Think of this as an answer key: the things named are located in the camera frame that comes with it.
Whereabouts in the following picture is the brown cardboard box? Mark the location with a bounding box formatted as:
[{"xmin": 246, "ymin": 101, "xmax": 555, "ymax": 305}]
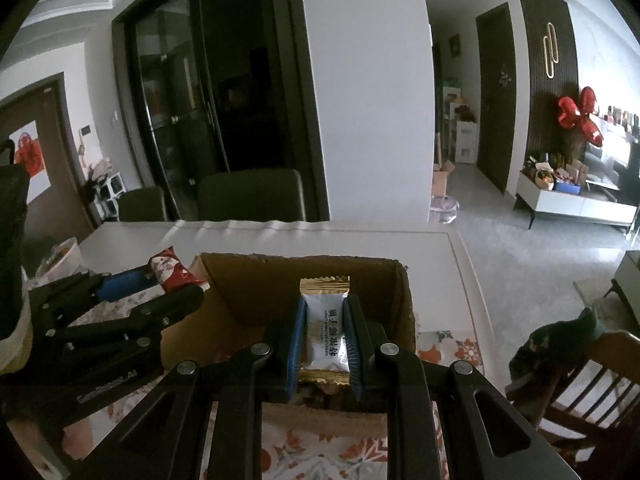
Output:
[{"xmin": 159, "ymin": 251, "xmax": 419, "ymax": 413}]

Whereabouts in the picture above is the white plastic basket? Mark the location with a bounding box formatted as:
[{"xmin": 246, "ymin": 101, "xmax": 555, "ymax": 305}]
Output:
[{"xmin": 35, "ymin": 237, "xmax": 85, "ymax": 284}]

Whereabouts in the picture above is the dark chair far left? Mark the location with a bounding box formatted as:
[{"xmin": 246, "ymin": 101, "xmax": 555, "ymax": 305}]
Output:
[{"xmin": 117, "ymin": 186, "xmax": 168, "ymax": 222}]

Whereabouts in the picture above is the dark garment on chair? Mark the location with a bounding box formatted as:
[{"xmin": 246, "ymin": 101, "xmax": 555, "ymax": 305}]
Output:
[{"xmin": 506, "ymin": 308, "xmax": 603, "ymax": 404}]

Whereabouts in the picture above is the dark glass sliding door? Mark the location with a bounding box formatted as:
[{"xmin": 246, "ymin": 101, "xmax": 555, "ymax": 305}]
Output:
[{"xmin": 112, "ymin": 0, "xmax": 330, "ymax": 221}]

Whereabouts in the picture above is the patterned table runner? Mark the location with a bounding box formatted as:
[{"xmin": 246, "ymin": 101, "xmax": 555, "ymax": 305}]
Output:
[{"xmin": 63, "ymin": 330, "xmax": 484, "ymax": 479}]

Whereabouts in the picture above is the dark chair far right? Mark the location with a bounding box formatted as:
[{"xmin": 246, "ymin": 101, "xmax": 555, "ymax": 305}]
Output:
[{"xmin": 198, "ymin": 169, "xmax": 306, "ymax": 222}]

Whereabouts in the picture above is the white gold snack packet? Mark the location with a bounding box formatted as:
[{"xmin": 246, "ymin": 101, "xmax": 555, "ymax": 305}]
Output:
[{"xmin": 299, "ymin": 276, "xmax": 350, "ymax": 385}]

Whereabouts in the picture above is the dark hallway door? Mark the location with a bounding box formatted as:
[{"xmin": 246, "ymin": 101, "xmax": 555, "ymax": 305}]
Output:
[{"xmin": 476, "ymin": 3, "xmax": 516, "ymax": 193}]

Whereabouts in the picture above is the red cartoon snack packet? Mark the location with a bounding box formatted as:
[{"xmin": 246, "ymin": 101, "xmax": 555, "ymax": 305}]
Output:
[{"xmin": 148, "ymin": 246, "xmax": 209, "ymax": 294}]

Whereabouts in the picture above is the red foil balloon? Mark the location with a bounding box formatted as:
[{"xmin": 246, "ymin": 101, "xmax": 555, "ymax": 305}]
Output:
[{"xmin": 558, "ymin": 87, "xmax": 604, "ymax": 148}]

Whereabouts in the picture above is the red fu poster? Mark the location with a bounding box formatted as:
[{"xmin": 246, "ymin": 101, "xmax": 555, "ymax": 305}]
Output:
[{"xmin": 10, "ymin": 120, "xmax": 51, "ymax": 204}]

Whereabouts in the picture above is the dark chair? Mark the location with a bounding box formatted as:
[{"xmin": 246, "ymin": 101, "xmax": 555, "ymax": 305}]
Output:
[
  {"xmin": 198, "ymin": 169, "xmax": 306, "ymax": 222},
  {"xmin": 117, "ymin": 186, "xmax": 168, "ymax": 222}
]

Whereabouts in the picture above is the white tv cabinet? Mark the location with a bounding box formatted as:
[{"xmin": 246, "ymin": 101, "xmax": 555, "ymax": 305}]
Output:
[{"xmin": 516, "ymin": 174, "xmax": 638, "ymax": 229}]

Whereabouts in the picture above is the brown wooden chair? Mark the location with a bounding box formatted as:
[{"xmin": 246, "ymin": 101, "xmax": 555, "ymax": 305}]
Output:
[{"xmin": 539, "ymin": 330, "xmax": 639, "ymax": 465}]

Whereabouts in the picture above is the brown entrance door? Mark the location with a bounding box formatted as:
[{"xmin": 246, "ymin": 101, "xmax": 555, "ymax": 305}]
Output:
[{"xmin": 1, "ymin": 74, "xmax": 96, "ymax": 266}]

